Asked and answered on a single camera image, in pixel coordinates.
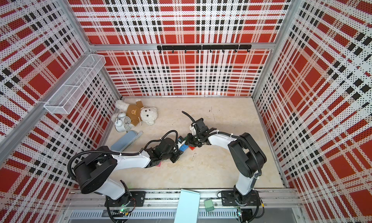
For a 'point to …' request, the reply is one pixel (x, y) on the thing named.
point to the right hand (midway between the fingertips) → (187, 143)
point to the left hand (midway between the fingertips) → (181, 149)
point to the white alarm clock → (122, 122)
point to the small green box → (209, 205)
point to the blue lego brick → (183, 147)
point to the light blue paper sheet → (188, 208)
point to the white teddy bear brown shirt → (137, 112)
